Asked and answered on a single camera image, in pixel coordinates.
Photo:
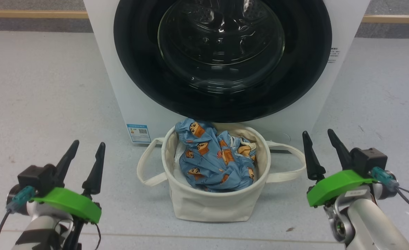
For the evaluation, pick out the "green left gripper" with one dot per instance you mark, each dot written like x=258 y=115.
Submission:
x=68 y=203

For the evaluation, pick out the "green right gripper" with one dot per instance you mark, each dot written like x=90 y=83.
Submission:
x=336 y=185

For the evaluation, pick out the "round glass washing machine door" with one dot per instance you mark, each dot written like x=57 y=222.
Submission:
x=138 y=69

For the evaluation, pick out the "blue cartoon print garment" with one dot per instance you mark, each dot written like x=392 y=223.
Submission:
x=207 y=163

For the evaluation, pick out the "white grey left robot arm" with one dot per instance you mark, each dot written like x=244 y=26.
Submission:
x=41 y=232

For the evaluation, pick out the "white front-load washing machine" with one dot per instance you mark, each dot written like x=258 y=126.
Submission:
x=121 y=104

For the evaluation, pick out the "white cushion basket liner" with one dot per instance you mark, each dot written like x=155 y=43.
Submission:
x=177 y=163

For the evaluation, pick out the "cream canvas laundry basket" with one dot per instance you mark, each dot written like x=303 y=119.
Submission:
x=207 y=205

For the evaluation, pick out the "blue energy label sticker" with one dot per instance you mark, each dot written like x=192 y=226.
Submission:
x=138 y=133

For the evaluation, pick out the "small printed text label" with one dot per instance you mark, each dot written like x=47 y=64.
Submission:
x=334 y=55

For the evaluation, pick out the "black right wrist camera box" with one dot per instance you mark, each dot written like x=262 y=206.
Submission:
x=371 y=159

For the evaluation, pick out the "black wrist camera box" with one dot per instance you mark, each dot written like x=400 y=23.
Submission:
x=371 y=159
x=34 y=177

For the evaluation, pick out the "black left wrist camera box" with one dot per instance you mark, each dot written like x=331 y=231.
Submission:
x=34 y=177

